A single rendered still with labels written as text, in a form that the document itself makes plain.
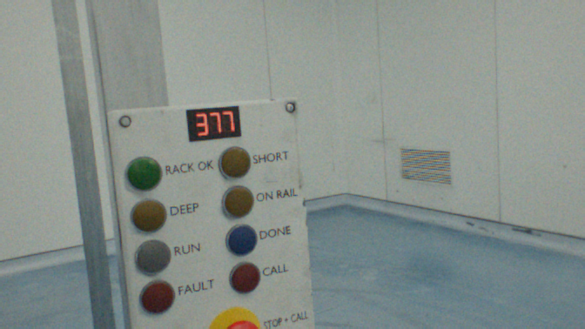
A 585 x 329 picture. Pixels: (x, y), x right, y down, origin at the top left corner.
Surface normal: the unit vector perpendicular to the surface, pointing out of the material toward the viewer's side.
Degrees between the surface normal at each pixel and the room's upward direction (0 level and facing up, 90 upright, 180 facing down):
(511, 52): 90
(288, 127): 90
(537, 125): 90
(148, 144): 90
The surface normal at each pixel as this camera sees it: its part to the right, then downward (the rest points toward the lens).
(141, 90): 0.42, 0.08
